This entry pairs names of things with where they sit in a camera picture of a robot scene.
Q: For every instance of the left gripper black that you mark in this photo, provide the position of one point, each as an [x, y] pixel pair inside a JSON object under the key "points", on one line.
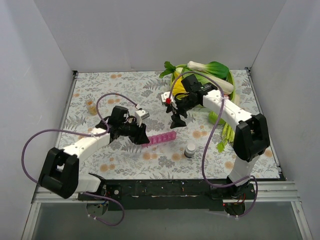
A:
{"points": [[139, 132]]}

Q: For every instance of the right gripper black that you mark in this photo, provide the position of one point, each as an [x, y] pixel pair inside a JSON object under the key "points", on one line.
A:
{"points": [[177, 110]]}

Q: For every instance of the pink weekly pill organizer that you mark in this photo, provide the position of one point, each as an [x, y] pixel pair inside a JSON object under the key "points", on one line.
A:
{"points": [[161, 138]]}

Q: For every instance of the white capped pill bottle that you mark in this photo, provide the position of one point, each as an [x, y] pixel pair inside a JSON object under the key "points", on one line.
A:
{"points": [[190, 150]]}

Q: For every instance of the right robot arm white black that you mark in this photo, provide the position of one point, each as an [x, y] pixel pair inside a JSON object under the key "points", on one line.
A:
{"points": [[251, 131]]}

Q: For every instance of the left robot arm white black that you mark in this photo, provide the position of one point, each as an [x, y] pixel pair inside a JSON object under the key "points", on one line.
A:
{"points": [[60, 173]]}

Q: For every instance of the yellow napa cabbage toy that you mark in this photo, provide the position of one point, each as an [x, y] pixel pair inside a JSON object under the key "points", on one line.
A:
{"points": [[178, 88]]}

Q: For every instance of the floral table mat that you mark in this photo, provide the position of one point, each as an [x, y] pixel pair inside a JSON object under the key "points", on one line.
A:
{"points": [[124, 160]]}

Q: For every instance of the green round cabbage toy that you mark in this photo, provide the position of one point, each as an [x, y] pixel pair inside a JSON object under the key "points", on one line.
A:
{"points": [[212, 116]]}

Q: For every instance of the celery stalk toy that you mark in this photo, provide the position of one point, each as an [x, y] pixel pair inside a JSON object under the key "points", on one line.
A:
{"points": [[227, 134]]}

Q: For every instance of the parsley leaf toy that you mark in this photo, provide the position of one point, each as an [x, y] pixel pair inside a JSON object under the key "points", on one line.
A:
{"points": [[169, 69]]}

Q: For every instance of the small orange pill jar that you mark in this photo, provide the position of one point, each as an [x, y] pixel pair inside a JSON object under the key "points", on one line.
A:
{"points": [[91, 107]]}

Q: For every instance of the long napa cabbage toy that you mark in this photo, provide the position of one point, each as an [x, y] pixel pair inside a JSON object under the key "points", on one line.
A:
{"points": [[224, 84]]}

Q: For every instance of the green bok choy toy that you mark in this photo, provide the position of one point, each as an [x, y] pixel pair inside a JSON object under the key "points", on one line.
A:
{"points": [[213, 68]]}

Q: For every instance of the green plastic basket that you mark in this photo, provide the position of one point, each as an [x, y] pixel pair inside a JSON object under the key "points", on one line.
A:
{"points": [[179, 96]]}

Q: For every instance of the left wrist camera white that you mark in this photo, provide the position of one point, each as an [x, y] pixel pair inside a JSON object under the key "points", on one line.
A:
{"points": [[141, 115]]}

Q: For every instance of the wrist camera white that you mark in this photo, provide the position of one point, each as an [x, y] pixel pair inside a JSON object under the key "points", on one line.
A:
{"points": [[168, 100], [141, 115]]}

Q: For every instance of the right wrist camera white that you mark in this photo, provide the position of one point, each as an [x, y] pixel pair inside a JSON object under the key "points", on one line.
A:
{"points": [[168, 100]]}

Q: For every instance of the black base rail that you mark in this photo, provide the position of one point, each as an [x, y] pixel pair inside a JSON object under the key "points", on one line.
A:
{"points": [[174, 194]]}

